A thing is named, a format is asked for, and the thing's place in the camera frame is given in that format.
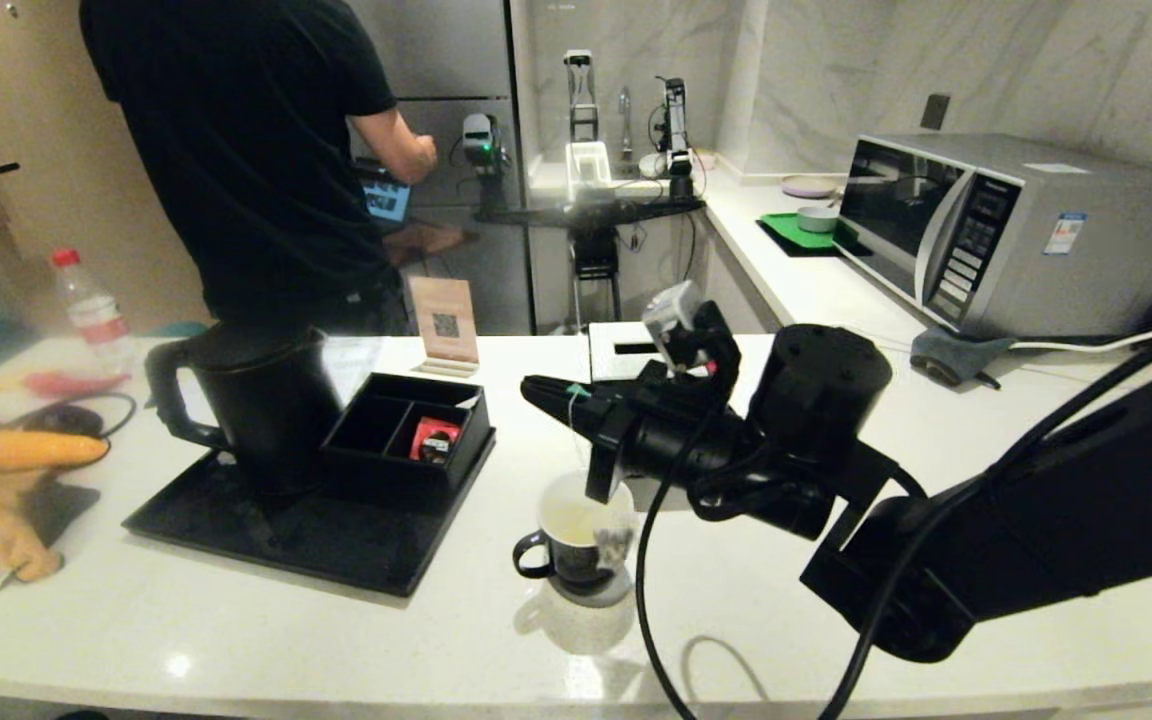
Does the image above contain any brown QR code sign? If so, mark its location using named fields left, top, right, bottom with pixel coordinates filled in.
left=406, top=275, right=481, bottom=378

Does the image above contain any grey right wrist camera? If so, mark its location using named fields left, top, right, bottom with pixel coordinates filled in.
left=641, top=281, right=706, bottom=362

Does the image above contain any orange plush piece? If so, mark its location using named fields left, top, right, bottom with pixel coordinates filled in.
left=0, top=430, right=112, bottom=473

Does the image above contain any black mug white inside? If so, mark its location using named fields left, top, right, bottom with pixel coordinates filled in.
left=512, top=470, right=637, bottom=587

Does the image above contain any brown wooden table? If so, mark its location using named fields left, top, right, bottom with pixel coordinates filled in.
left=384, top=222, right=469, bottom=267

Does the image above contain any black serving tray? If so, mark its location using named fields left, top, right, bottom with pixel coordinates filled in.
left=119, top=430, right=497, bottom=599

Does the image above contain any black tissue box white lid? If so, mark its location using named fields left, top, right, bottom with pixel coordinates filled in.
left=588, top=320, right=682, bottom=383

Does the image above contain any thin black power cord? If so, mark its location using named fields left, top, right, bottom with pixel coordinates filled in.
left=26, top=391, right=139, bottom=443

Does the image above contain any plastic bottle red cap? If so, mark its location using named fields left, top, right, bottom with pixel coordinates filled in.
left=50, top=248, right=137, bottom=373

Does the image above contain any open laptop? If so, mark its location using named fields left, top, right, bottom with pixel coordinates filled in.
left=363, top=178, right=414, bottom=227

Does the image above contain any black compartment organizer box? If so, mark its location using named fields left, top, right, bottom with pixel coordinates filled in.
left=318, top=372, right=496, bottom=508

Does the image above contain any black electric kettle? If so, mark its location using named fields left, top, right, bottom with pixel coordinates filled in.
left=144, top=322, right=345, bottom=498

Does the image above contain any white dish rack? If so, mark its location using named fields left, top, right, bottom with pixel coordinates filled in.
left=564, top=141, right=614, bottom=204

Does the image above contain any grey oven mitt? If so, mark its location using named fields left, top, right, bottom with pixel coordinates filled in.
left=909, top=327, right=1018, bottom=390

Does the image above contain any grey steel refrigerator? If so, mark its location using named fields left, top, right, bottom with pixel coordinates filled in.
left=351, top=0, right=537, bottom=336

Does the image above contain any grey device with green light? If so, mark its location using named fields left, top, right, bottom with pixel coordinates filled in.
left=456, top=112, right=513, bottom=213

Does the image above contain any black stool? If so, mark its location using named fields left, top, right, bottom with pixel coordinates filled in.
left=571, top=230, right=624, bottom=331

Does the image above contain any silver microwave oven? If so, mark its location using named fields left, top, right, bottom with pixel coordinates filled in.
left=833, top=132, right=1152, bottom=339

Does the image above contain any person in black shirt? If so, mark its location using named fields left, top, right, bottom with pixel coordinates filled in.
left=78, top=0, right=440, bottom=337

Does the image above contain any chrome metal stand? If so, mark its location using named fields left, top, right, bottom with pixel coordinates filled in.
left=564, top=48, right=599, bottom=142

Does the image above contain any green tray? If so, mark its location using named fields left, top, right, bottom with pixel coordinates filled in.
left=756, top=211, right=862, bottom=258

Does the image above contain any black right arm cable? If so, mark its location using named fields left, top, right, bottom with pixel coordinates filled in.
left=633, top=318, right=1152, bottom=720

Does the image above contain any pink flat item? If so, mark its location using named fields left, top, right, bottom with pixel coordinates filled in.
left=24, top=372, right=129, bottom=400

